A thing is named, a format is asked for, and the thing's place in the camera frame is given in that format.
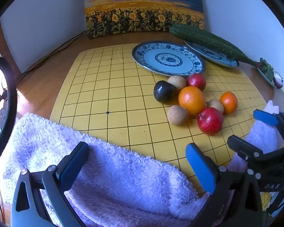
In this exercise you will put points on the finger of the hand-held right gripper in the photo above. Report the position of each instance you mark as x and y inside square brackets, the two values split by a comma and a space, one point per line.
[246, 149]
[266, 118]

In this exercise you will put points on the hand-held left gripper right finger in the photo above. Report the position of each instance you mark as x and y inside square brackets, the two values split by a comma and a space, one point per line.
[200, 166]

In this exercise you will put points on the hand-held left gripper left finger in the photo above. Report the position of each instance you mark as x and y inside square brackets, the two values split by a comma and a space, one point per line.
[71, 166]

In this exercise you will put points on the small reddish orange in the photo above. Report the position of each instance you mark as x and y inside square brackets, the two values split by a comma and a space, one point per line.
[228, 102]

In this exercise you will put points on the red apple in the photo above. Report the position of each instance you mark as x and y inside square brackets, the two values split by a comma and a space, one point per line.
[197, 81]
[210, 121]

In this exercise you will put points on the large yellowish orange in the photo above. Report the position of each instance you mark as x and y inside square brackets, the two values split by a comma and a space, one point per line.
[191, 100]

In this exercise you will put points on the black plum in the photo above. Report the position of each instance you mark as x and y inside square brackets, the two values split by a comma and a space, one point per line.
[164, 91]

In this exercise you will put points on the brown kiwi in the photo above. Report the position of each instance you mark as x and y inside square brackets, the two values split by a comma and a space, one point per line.
[215, 105]
[177, 115]
[177, 82]

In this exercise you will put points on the blue patterned porcelain plate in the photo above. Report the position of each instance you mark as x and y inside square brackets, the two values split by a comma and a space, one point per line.
[170, 59]
[215, 57]

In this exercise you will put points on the purple white vegetable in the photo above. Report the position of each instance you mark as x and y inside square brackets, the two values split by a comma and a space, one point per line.
[278, 80]

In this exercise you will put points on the green leafy vegetable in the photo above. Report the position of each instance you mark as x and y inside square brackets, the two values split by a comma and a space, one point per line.
[266, 68]

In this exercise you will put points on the purple fluffy towel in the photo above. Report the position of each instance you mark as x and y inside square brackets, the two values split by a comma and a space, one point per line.
[123, 184]

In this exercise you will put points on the yellow grid board mat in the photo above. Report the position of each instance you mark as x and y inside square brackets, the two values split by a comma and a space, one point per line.
[108, 87]

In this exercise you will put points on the green bumpy cucumber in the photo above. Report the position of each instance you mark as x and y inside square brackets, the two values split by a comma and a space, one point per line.
[203, 39]

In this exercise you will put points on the sunflower field painting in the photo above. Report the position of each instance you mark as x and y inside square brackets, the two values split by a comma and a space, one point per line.
[142, 9]

